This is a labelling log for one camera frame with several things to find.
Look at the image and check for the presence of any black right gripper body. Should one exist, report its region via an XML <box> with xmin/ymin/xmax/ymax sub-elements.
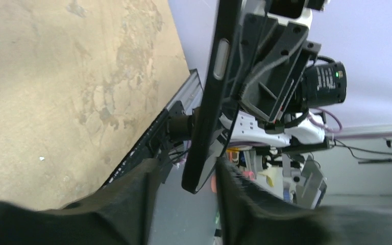
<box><xmin>267</xmin><ymin>42</ymin><xmax>347</xmax><ymax>113</ymax></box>

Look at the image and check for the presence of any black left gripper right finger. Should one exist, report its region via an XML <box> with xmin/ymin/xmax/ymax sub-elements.
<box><xmin>215</xmin><ymin>158</ymin><xmax>392</xmax><ymax>244</ymax></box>

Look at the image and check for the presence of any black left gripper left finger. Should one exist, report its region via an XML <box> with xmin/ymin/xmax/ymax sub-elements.
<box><xmin>0</xmin><ymin>159</ymin><xmax>159</xmax><ymax>244</ymax></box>

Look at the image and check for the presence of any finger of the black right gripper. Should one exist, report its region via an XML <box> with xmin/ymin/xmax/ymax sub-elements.
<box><xmin>228</xmin><ymin>1</ymin><xmax>273</xmax><ymax>102</ymax></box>
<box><xmin>240</xmin><ymin>16</ymin><xmax>309</xmax><ymax>123</ymax></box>

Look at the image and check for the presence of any black phone case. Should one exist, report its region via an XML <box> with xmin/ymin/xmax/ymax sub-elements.
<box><xmin>182</xmin><ymin>1</ymin><xmax>242</xmax><ymax>194</ymax></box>

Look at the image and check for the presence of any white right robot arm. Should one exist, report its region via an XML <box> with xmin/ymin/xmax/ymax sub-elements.
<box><xmin>215</xmin><ymin>1</ymin><xmax>347</xmax><ymax>148</ymax></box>

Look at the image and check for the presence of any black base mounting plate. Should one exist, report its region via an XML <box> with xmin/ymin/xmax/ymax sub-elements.
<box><xmin>101</xmin><ymin>101</ymin><xmax>192</xmax><ymax>188</ymax></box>

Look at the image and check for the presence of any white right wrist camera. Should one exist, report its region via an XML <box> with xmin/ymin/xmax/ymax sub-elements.
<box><xmin>241</xmin><ymin>0</ymin><xmax>330</xmax><ymax>28</ymax></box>

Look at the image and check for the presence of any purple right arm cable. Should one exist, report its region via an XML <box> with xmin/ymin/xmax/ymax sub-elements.
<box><xmin>307</xmin><ymin>107</ymin><xmax>344</xmax><ymax>134</ymax></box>

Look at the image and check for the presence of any aluminium frame rail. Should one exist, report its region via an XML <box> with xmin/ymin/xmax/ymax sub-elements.
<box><xmin>166</xmin><ymin>69</ymin><xmax>203</xmax><ymax>114</ymax></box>

